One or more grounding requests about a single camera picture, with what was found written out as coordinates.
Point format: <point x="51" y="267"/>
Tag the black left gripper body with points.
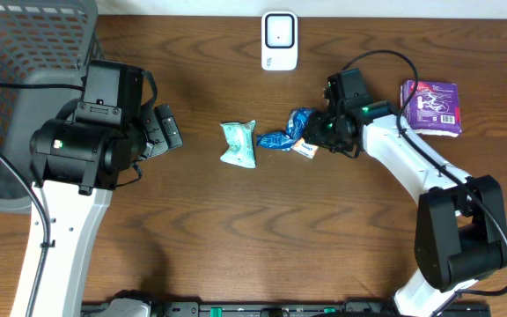
<point x="165" y="128"/>

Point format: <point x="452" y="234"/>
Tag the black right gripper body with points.
<point x="319" y="130"/>

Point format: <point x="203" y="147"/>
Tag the purple pink Carefree pad pack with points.
<point x="434" y="109"/>

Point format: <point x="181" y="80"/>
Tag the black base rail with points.
<point x="354" y="307"/>

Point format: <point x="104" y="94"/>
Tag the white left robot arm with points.
<point x="76" y="160"/>

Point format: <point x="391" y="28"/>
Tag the blue snack wrapper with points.
<point x="294" y="130"/>

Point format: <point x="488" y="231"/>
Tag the green wet wipe pack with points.
<point x="239" y="137"/>

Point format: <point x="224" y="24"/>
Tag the orange tissue pack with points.
<point x="305" y="149"/>

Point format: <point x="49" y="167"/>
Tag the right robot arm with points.
<point x="461" y="231"/>

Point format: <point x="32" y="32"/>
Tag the grey plastic mesh basket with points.
<point x="45" y="47"/>

